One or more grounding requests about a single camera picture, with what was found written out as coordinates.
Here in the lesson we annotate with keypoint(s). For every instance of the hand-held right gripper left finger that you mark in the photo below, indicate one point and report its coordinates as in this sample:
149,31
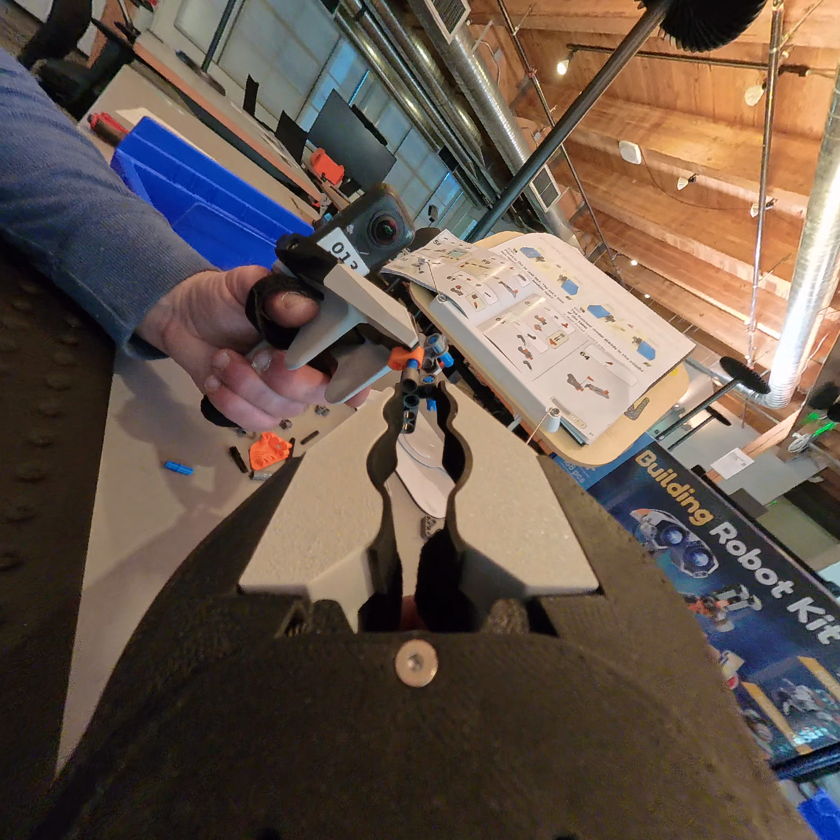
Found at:
315,518

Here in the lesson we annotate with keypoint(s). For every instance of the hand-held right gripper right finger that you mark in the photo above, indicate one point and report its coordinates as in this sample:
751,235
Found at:
518,518

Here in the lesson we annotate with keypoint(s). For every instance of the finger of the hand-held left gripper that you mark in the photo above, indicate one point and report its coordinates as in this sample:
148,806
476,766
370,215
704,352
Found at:
358,374
374,302

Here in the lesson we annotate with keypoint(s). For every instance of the orange grey connector assembly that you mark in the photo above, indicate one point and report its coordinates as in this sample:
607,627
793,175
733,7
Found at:
405,358

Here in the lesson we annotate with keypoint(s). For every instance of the person's left forearm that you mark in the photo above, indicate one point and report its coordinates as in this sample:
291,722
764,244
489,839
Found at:
79,210

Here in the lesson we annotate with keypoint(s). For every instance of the person's left hand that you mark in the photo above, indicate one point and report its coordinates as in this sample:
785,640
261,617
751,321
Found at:
210,328

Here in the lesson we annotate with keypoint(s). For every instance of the short black axle rod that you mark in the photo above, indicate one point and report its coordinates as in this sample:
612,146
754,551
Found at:
310,437

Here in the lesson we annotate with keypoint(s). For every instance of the orange triangular panel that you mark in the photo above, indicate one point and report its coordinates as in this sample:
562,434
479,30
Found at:
269,451

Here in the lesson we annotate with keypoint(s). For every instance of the orange plastic object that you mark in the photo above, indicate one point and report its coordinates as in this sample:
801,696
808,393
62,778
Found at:
327,166

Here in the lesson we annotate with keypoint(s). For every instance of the small dark grey beam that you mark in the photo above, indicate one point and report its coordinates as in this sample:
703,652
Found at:
433,525

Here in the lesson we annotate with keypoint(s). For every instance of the black computer monitor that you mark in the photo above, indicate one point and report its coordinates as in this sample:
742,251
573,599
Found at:
354,138

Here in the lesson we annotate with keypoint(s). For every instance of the black pin connector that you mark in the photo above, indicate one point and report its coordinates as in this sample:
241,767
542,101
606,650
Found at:
238,459

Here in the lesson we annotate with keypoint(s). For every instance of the pale wooden book stand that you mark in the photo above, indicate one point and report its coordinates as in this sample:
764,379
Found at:
630,426

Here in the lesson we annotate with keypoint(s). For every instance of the blue axle connector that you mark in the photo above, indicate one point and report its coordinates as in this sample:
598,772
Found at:
178,467

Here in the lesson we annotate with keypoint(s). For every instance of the blue storage bin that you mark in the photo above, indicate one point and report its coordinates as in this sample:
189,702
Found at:
216,197

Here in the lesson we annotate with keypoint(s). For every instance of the instruction booklet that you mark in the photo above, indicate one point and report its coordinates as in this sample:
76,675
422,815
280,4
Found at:
544,328

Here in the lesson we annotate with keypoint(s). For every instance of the dark blue toy box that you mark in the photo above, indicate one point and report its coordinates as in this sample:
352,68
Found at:
722,558

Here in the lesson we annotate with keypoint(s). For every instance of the white ceiling sensor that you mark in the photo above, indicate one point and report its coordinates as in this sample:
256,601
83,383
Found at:
630,152

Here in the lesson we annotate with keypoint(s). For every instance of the thin metal ceiling conduit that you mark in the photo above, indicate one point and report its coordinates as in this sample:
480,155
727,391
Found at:
764,197

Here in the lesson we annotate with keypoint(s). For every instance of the ceiling spot light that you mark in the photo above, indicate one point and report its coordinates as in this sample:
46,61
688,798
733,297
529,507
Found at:
754,93

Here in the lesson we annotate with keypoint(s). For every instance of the silver ventilation duct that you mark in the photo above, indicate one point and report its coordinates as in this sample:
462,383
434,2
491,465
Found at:
807,262
485,98

